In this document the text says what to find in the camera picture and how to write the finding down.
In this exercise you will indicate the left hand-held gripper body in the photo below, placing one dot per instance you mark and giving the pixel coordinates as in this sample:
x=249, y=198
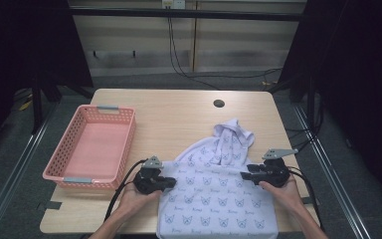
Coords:
x=147, y=181

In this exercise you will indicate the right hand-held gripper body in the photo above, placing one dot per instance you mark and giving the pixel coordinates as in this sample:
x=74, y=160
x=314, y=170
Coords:
x=275, y=174

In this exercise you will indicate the white printed cloth garment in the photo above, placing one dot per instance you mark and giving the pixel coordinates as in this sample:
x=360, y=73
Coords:
x=212, y=199

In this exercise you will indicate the pink perforated plastic basket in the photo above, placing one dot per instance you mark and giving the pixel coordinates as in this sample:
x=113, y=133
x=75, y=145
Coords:
x=94, y=149

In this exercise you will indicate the person's left hand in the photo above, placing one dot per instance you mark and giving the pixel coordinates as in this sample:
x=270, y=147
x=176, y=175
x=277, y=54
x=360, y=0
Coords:
x=132, y=200

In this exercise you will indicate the person's right hand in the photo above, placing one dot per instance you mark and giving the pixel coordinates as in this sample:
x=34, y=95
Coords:
x=288, y=195

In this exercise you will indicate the small grey tape piece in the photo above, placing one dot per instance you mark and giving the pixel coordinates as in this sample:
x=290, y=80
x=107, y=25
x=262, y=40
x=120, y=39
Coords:
x=306, y=200

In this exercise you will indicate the black round table grommet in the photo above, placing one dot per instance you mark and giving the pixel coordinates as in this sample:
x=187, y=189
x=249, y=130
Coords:
x=219, y=103

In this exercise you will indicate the black metal stand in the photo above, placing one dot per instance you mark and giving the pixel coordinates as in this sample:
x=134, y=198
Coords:
x=310, y=99
x=37, y=106

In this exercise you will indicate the dark tape strip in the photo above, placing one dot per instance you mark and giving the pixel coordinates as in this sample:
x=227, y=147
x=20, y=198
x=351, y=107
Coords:
x=51, y=205

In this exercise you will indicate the black curtain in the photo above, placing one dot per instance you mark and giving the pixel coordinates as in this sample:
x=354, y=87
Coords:
x=20, y=43
x=361, y=83

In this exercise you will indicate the yellow floor object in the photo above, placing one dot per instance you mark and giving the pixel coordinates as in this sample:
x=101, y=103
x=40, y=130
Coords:
x=26, y=105

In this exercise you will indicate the black horizontal metal bar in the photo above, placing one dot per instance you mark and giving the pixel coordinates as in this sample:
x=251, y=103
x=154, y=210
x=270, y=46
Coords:
x=185, y=14

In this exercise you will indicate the silver floor rail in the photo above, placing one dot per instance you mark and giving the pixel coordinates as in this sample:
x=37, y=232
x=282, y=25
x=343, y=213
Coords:
x=338, y=186
x=16, y=172

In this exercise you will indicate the white wall socket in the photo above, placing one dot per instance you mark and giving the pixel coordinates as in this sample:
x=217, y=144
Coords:
x=174, y=4

